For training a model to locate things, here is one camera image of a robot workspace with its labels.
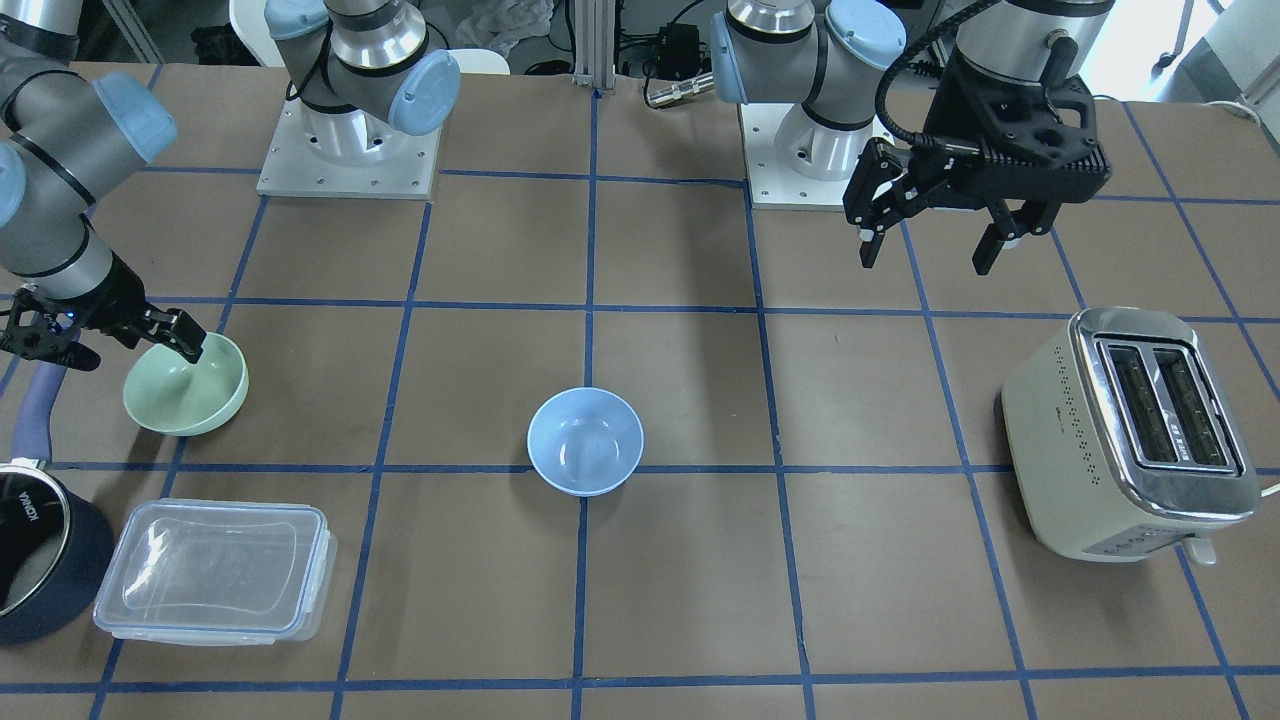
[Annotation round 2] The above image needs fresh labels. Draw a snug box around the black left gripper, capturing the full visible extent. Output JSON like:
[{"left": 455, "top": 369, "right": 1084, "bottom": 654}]
[{"left": 844, "top": 50, "right": 1112, "bottom": 275}]

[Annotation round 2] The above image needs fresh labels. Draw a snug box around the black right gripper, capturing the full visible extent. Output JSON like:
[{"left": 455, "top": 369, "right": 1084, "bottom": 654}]
[{"left": 1, "top": 255, "right": 207, "bottom": 372}]

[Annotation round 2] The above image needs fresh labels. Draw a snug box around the green bowl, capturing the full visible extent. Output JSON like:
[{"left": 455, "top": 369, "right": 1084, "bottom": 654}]
[{"left": 122, "top": 333, "right": 250, "bottom": 437}]

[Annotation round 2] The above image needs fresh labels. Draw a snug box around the blue bowl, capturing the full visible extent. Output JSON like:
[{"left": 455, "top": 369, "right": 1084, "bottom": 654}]
[{"left": 526, "top": 387, "right": 645, "bottom": 498}]

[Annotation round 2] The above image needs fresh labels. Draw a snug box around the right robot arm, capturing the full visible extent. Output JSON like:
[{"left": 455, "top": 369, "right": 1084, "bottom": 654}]
[{"left": 3, "top": 1, "right": 462, "bottom": 372}]

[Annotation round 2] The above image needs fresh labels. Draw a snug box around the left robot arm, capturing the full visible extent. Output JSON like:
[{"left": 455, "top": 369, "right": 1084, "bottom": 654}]
[{"left": 709, "top": 1, "right": 1112, "bottom": 275}]

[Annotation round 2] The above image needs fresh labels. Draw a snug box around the clear plastic food container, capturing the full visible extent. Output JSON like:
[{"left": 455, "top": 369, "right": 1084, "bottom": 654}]
[{"left": 92, "top": 498, "right": 338, "bottom": 647}]

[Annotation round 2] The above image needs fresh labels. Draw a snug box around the dark blue saucepan with lid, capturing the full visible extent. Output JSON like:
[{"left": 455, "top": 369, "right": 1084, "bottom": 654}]
[{"left": 1, "top": 363, "right": 115, "bottom": 646}]

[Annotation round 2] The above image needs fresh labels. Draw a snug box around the cream silver toaster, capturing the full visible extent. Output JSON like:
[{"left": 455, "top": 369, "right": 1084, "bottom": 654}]
[{"left": 1000, "top": 307, "right": 1265, "bottom": 566}]

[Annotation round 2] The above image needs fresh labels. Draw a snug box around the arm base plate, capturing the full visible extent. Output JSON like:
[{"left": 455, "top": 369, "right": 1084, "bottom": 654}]
[
  {"left": 739, "top": 102, "right": 893, "bottom": 211},
  {"left": 256, "top": 100, "right": 442, "bottom": 201}
]

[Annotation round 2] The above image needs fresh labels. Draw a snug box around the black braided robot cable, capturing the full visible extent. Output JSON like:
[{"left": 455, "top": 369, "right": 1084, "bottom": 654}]
[{"left": 876, "top": 0, "right": 1001, "bottom": 156}]

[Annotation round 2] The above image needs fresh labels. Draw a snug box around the aluminium frame post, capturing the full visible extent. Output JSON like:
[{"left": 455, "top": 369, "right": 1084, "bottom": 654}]
[{"left": 571, "top": 0, "right": 618, "bottom": 95}]

